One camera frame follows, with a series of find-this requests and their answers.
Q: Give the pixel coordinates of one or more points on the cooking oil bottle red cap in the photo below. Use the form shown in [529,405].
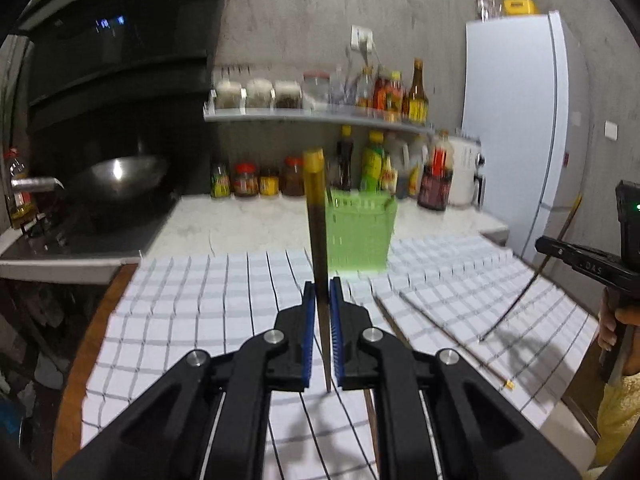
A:
[20,195]

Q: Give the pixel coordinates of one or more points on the dark bottle red label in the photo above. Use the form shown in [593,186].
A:
[436,175]

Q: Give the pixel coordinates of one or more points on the red sauce jar red lid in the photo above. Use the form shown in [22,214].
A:
[246,181]

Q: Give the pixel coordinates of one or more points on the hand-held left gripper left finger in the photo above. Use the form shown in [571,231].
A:
[310,335]

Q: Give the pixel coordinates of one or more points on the black range hood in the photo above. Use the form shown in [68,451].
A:
[125,35]

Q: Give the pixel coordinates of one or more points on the white kitchen appliance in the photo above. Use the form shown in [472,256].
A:
[465,170]

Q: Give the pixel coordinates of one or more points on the large clear plastic jug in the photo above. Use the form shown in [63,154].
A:
[407,160]

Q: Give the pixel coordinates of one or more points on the grey wall shelf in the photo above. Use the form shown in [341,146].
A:
[300,115]

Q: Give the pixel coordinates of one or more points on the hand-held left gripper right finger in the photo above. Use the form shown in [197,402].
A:
[336,340]

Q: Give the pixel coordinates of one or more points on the white light switch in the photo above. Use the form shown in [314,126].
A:
[611,130]

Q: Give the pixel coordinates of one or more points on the clip-lid jar pale grains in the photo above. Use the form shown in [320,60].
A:
[260,94]

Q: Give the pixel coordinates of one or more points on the small yellow red bottle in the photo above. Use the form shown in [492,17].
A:
[389,175]

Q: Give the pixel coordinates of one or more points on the clear glass jar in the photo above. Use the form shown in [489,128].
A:
[484,6]

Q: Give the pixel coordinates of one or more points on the clip-lid jar white grains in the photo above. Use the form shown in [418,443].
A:
[229,95]

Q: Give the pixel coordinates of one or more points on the person's yellow clothing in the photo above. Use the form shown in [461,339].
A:
[620,420]

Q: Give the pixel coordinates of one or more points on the dark soy sauce bottle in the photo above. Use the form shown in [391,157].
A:
[345,160]

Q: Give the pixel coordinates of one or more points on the white wall outlet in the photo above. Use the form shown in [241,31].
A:
[361,37]

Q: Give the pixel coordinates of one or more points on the orange sauce bottle yellow cap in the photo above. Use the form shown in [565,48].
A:
[395,95]

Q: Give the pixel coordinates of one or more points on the red sauce bottle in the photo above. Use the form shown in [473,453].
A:
[381,94]

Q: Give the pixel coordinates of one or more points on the green bottle yellow cap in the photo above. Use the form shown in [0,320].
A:
[371,165]

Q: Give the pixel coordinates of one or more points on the yellow box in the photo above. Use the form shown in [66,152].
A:
[520,6]

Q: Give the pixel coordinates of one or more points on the white refrigerator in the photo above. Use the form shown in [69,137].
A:
[510,135]

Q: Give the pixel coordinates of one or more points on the clear jar red lid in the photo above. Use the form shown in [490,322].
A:
[316,91]

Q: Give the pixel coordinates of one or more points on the tall brown sauce bottle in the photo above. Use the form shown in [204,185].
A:
[415,97]

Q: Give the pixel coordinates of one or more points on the oil bottle yellow cap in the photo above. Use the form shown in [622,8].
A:
[365,89]

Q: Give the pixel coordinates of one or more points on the brown paste jar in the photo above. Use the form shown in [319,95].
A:
[292,177]

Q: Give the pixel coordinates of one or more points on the white checked cloth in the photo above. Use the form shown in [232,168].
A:
[200,310]

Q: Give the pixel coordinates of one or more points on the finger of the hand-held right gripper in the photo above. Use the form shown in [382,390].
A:
[575,255]

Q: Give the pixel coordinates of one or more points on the green plastic utensil holder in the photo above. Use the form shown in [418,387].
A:
[360,235]

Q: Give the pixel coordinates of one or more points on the person's right hand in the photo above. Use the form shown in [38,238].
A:
[606,327]

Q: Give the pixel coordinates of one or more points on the jar with green label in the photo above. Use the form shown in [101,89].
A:
[220,182]

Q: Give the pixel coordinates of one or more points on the black stove top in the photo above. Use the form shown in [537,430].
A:
[90,235]

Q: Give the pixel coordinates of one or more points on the clip-lid jar dark spices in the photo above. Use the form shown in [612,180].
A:
[287,96]

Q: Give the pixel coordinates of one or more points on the jar with yellow label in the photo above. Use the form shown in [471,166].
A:
[269,184]

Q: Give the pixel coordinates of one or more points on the steel wok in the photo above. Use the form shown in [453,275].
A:
[125,172]

